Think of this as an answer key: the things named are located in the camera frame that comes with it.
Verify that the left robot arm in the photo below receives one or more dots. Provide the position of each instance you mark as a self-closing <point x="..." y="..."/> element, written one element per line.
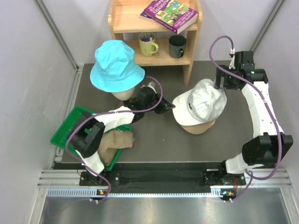
<point x="86" y="135"/>

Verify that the dark green mug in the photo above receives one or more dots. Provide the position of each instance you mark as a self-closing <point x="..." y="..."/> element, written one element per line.
<point x="177" y="45"/>

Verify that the pens in mug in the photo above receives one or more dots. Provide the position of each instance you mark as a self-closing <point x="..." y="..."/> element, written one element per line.
<point x="147" y="36"/>

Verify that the green plastic tray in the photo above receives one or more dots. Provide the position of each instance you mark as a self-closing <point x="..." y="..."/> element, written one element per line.
<point x="60" y="137"/>

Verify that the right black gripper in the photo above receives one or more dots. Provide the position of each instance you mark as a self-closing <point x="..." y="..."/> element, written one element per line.
<point x="220" y="73"/>

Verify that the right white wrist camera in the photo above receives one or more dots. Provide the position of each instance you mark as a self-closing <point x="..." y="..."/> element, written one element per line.
<point x="232" y="55"/>

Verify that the cream mannequin head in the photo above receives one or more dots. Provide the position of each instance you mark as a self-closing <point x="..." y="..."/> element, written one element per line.
<point x="124" y="95"/>

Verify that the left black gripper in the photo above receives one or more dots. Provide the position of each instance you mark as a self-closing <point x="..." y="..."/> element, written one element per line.
<point x="164" y="106"/>

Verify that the wooden shelf unit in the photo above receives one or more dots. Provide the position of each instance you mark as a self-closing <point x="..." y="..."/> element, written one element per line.
<point x="126" y="24"/>

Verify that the purple children's book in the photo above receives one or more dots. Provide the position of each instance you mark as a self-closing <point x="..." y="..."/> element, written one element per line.
<point x="172" y="14"/>

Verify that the yellow-green mug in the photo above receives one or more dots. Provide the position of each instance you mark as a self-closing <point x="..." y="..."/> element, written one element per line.
<point x="148" y="46"/>

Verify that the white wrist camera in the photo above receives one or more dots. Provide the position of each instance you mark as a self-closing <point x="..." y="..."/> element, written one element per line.
<point x="151" y="85"/>
<point x="232" y="55"/>

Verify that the tan hat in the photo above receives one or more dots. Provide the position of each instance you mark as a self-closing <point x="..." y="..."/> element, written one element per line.
<point x="199" y="128"/>

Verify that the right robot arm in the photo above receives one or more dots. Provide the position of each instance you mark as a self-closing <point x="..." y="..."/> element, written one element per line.
<point x="269" y="144"/>

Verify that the brown hat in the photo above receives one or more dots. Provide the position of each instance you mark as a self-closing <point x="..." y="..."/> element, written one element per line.
<point x="113" y="141"/>

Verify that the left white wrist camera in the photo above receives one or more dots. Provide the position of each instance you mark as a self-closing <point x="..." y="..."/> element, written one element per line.
<point x="151" y="85"/>

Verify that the white hat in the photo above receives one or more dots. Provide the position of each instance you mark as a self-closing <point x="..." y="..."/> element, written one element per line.
<point x="202" y="104"/>

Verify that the cyan bucket hat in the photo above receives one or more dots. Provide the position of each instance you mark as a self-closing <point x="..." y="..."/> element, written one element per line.
<point x="115" y="69"/>

